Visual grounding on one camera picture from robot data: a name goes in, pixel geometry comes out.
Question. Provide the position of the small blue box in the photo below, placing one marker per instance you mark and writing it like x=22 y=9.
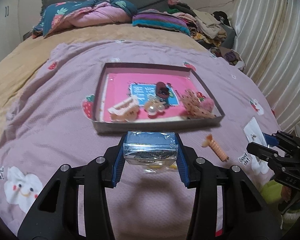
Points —
x=150 y=148

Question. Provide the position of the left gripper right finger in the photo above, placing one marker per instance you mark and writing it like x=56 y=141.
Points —
x=227 y=205

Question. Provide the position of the beige mesh bow scrunchie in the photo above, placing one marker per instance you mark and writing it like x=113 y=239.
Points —
x=192 y=107

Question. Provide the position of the brown cardboard tray box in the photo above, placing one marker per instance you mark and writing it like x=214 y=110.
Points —
x=182 y=121

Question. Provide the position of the striped purple teal pillow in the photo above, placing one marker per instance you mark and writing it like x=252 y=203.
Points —
x=159 y=20

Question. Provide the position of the white wardrobe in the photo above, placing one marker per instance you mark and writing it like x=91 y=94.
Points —
x=9 y=27

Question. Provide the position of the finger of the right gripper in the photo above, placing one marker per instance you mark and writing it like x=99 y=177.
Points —
x=271 y=140
x=262 y=152

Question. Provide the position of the pile of folded clothes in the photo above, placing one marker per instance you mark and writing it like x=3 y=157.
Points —
x=208 y=29

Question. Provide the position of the white striped curtain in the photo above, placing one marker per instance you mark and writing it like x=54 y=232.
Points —
x=268 y=41

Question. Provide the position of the bag of clothes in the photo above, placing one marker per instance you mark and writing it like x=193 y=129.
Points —
x=230 y=56

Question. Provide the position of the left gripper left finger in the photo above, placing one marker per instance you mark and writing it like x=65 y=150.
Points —
x=73 y=203

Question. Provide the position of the white stud earrings card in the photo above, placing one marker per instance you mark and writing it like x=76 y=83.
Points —
x=253 y=132

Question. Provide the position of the red cherry earrings card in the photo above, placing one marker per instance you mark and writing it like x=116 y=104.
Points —
x=201 y=97

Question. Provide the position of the floral navy pink quilt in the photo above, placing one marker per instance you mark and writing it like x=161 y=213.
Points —
x=81 y=14

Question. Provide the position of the person left hand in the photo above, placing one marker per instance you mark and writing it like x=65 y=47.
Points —
x=291 y=200

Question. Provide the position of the pink book in tray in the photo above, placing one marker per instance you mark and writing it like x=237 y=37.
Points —
x=120 y=86

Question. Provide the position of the cream hair claw clip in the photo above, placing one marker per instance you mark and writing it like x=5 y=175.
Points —
x=126 y=110

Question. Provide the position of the maroon hair claw clip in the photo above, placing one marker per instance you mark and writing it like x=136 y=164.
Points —
x=162 y=91

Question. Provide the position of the lilac cartoon blanket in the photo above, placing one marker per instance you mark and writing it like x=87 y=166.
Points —
x=85 y=96

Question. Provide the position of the yellow hoop earrings bag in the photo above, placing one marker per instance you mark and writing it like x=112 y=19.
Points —
x=160 y=168

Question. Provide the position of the pink pompom hair clip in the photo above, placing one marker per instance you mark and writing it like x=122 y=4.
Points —
x=207 y=104

